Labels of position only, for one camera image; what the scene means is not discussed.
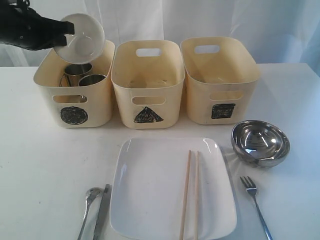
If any steel fork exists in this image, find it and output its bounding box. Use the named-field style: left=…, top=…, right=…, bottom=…
left=239, top=176, right=273, bottom=240

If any steel table knife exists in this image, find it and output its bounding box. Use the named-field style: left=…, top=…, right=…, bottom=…
left=93, top=184, right=112, bottom=240

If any right wooden chopstick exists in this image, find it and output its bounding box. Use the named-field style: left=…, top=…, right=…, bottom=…
left=193, top=151, right=200, bottom=240

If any small white bowl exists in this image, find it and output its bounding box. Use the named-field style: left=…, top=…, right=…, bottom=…
left=53, top=13, right=105, bottom=65

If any stainless steel bowl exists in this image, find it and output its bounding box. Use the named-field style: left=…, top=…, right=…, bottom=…
left=230, top=120, right=291, bottom=169

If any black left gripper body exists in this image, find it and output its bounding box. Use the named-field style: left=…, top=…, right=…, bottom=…
left=0, top=0, right=54, bottom=51

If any cream bin circle mark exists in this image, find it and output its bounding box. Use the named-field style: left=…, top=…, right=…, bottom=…
left=33, top=40, right=116, bottom=128

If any steel mug front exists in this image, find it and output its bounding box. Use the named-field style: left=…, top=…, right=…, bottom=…
left=59, top=63, right=93, bottom=87

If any left wooden chopstick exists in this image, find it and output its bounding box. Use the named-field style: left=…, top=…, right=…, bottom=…
left=179, top=150, right=192, bottom=240

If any wooden chopstick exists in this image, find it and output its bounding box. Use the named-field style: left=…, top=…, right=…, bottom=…
left=193, top=151, right=200, bottom=240
left=179, top=150, right=192, bottom=240

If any steel mug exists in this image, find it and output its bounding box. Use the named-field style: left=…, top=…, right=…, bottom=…
left=77, top=74, right=107, bottom=87
left=59, top=63, right=93, bottom=87

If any white backdrop curtain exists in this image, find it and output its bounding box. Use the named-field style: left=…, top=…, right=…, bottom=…
left=0, top=0, right=320, bottom=68

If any white square plate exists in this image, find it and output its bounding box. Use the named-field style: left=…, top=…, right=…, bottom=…
left=109, top=137, right=237, bottom=240

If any cream bin triangle mark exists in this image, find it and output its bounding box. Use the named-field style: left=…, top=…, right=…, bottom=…
left=111, top=40, right=185, bottom=130

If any steel spoon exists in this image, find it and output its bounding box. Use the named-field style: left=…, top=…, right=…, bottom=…
left=77, top=187, right=103, bottom=240

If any cream bin square mark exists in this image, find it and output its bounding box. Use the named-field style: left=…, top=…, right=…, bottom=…
left=180, top=36, right=261, bottom=125

